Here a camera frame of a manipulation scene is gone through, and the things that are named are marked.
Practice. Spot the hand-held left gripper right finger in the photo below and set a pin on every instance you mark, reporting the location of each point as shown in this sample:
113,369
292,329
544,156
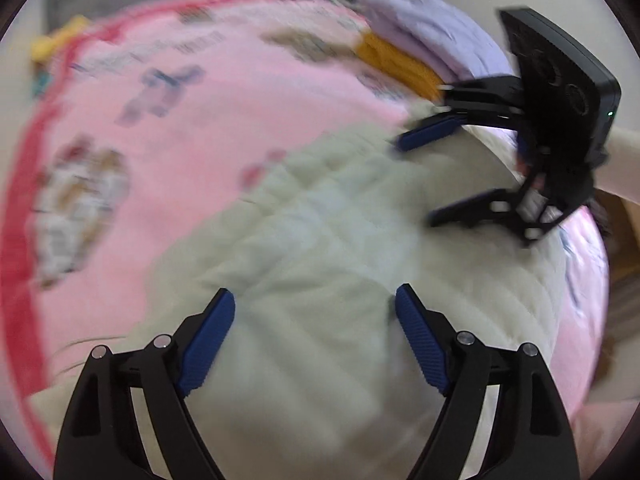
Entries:
420,345

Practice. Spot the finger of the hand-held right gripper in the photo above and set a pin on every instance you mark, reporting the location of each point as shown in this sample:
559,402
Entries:
470,210
430,132

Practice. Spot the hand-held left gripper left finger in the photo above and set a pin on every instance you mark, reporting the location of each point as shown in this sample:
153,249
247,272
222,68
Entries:
210,345

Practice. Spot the white quilted jacket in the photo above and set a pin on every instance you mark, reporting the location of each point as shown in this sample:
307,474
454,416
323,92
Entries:
325,285

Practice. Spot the folded yellow knit sweater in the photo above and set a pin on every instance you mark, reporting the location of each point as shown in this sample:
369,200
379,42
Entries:
400,67

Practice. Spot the folded lilac garment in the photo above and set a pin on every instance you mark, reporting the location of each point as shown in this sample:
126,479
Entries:
440,35

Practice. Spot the pink printed blanket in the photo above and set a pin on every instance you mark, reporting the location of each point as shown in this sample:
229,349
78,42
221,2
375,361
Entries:
190,125

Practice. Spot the teal plush toy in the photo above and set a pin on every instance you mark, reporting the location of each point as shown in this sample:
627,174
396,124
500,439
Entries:
40,85

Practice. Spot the yellow plush toy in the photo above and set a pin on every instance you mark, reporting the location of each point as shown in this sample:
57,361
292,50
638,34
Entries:
57,37

